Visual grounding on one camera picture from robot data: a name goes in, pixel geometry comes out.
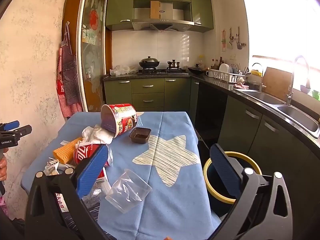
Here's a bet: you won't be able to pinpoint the green cabinets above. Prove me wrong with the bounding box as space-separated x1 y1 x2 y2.
103 77 320 240
105 0 215 33

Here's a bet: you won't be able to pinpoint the wooden cutting board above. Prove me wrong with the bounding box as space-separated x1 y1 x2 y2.
261 67 293 102

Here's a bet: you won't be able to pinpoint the hanging white scoop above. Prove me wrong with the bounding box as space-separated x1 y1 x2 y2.
227 28 234 50

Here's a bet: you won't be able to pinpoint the hanging metal spatula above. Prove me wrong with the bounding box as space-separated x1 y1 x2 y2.
236 26 243 50

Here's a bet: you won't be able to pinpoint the green lower cabinets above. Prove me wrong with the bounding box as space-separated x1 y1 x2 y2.
103 77 320 240

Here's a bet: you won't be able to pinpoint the stack of white plates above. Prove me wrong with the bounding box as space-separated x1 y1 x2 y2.
219 63 234 74

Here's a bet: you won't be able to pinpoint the dark striped cloth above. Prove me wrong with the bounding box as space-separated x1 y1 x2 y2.
62 204 100 233

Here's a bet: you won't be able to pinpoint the yellow-rimmed dark bin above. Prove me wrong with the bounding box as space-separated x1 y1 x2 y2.
203 151 262 218

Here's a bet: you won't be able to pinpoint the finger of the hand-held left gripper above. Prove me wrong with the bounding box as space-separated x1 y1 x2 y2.
11 124 32 138
0 120 20 132

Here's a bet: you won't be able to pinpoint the person's left hand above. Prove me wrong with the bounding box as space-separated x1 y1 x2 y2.
0 154 8 182

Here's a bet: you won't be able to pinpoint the white dish rack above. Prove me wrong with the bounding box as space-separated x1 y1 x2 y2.
210 69 248 83

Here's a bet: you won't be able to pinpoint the red instant noodle cup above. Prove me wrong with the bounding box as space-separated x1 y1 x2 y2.
100 103 138 139

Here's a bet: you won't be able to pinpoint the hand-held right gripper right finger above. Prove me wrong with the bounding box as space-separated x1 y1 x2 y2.
209 144 293 240

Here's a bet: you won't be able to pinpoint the patterned glass sliding door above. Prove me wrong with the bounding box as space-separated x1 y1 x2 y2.
76 0 108 112

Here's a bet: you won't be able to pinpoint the stainless double sink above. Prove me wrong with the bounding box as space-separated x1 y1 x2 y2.
234 89 320 138

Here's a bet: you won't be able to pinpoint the black gas stove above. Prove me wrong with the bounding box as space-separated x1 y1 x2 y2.
137 67 190 75

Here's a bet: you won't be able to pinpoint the blue star tablecloth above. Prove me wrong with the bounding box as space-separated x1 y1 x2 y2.
20 111 223 240

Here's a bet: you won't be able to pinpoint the orange foam mesh sleeve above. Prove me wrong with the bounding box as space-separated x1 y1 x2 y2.
53 137 83 164

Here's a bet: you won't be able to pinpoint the steel range hood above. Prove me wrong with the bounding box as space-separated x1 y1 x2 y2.
131 0 195 32

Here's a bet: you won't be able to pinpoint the crumpled clear plastic bag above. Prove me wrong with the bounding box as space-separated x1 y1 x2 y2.
109 65 138 77

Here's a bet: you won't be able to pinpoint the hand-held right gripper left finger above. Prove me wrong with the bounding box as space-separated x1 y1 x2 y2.
25 144 109 240

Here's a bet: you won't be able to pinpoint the small steel faucet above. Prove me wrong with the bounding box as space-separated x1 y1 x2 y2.
251 63 267 92

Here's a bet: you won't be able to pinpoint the brown plastic tray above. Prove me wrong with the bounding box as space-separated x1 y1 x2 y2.
129 127 152 144

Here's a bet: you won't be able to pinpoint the red and white paper carton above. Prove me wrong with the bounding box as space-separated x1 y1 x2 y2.
44 158 60 176

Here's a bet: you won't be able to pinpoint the tall steel faucet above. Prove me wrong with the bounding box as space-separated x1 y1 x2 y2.
286 55 311 106

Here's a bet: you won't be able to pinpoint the green upper cabinets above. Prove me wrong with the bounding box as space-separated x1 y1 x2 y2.
105 0 215 33

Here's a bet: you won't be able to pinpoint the black wok with lid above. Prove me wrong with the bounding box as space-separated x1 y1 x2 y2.
139 56 160 69

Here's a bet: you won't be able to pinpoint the black pan with lid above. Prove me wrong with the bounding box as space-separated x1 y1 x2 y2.
187 64 210 75

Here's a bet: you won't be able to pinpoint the clear plastic container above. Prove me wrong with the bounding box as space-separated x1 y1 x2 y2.
105 169 153 214

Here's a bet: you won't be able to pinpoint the white tissue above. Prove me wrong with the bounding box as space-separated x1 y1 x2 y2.
81 124 115 147

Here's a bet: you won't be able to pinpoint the red soda can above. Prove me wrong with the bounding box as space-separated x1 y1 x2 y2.
73 144 110 178

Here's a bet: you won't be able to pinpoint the red checked apron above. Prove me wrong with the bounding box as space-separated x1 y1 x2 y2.
56 47 83 118

